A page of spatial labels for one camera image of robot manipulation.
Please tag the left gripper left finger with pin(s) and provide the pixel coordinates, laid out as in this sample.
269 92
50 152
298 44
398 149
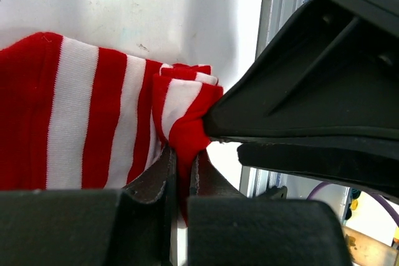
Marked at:
127 226

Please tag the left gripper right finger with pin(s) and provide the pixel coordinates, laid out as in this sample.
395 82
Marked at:
227 228

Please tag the red white striped sock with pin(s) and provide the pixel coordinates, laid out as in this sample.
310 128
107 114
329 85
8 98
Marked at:
78 116

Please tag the aluminium rail frame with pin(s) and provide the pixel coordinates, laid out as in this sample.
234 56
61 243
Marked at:
260 182

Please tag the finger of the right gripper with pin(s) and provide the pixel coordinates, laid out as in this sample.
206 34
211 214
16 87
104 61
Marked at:
331 70
367 172

